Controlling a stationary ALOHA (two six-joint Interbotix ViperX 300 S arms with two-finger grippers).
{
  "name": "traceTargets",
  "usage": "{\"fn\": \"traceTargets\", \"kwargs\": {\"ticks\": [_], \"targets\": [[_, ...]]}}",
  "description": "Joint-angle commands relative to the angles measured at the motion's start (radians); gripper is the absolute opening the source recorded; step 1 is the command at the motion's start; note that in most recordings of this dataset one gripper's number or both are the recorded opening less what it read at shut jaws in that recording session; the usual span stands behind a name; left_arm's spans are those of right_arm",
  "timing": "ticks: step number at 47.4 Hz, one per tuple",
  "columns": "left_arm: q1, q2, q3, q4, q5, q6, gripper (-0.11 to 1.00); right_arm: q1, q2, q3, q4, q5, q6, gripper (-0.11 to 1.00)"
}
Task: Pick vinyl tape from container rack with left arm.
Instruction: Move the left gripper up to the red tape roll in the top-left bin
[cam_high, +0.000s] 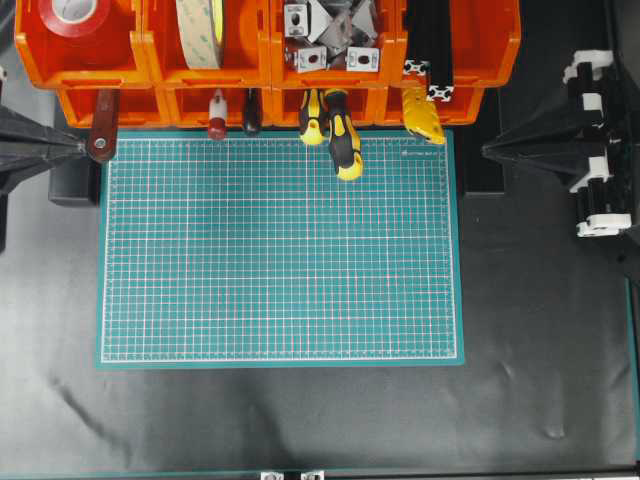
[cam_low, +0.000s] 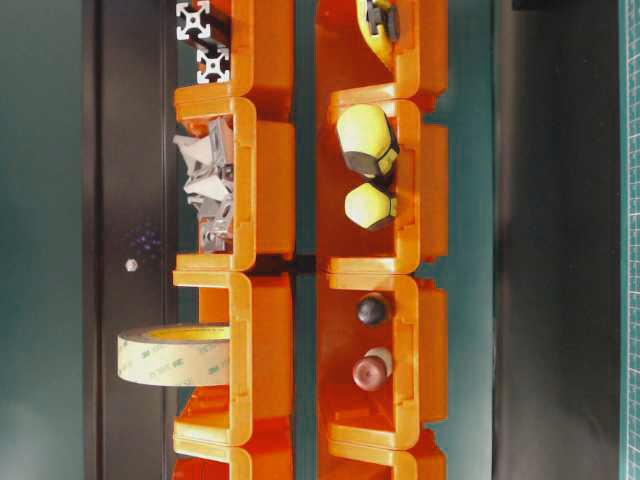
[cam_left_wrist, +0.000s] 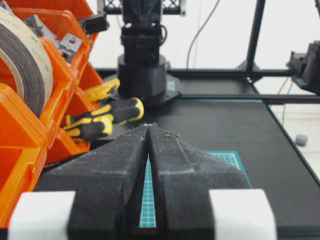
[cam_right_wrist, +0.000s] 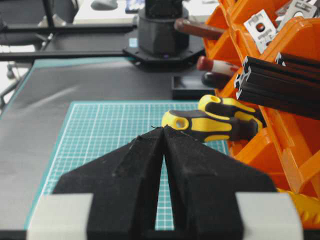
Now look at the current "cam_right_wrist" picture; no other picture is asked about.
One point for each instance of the red white handle tool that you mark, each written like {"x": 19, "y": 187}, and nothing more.
{"x": 216, "y": 66}

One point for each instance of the silver corner bracket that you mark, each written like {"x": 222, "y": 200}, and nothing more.
{"x": 261, "y": 30}

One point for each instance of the black aluminium extrusion rear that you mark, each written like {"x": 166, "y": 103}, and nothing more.
{"x": 298, "y": 62}

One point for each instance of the dark black handle tool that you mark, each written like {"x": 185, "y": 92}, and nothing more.
{"x": 215, "y": 80}

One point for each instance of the yellow utility knife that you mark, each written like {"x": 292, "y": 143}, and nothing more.
{"x": 307, "y": 207}

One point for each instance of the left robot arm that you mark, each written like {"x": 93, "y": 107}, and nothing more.
{"x": 156, "y": 45}

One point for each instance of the black aluminium extrusion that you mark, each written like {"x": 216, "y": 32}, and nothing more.
{"x": 298, "y": 62}
{"x": 279, "y": 87}

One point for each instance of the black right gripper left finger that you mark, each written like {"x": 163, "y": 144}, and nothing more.
{"x": 125, "y": 188}

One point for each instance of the brown wooden handle tool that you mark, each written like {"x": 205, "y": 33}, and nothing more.
{"x": 189, "y": 27}

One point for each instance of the black shallow tray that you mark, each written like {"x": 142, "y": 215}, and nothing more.
{"x": 189, "y": 88}

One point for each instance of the yellow black screwdriver long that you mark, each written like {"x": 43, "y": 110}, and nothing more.
{"x": 206, "y": 127}

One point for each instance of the black aluminium extrusion front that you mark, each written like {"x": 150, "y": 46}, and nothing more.
{"x": 279, "y": 87}

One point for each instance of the green cutting mat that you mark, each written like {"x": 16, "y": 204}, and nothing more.
{"x": 94, "y": 128}

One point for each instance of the orange container rack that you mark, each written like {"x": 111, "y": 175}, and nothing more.
{"x": 288, "y": 148}

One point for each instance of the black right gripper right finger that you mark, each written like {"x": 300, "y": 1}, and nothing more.
{"x": 203, "y": 183}

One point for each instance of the yellow black screwdriver short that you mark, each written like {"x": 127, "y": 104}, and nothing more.
{"x": 228, "y": 107}

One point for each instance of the black table cover sheet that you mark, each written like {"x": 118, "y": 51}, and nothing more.
{"x": 31, "y": 122}

